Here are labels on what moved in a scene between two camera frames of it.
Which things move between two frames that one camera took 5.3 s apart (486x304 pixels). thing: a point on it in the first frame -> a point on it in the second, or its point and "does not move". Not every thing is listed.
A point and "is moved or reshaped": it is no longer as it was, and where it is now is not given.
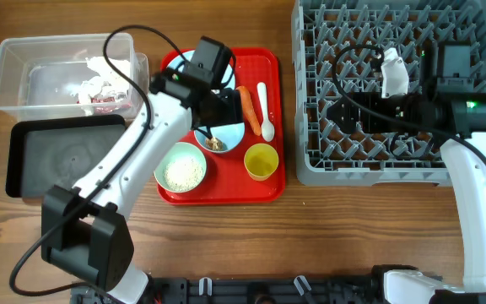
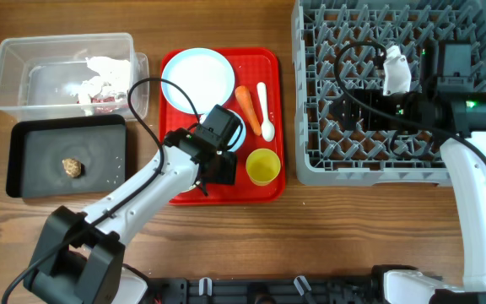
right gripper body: (360, 112) does not move
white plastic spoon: (267, 129) does not move
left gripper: (220, 114) -> (223, 170)
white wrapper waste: (108, 90) does not move
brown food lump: (213, 143) is moved or reshaped
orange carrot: (250, 110) does not move
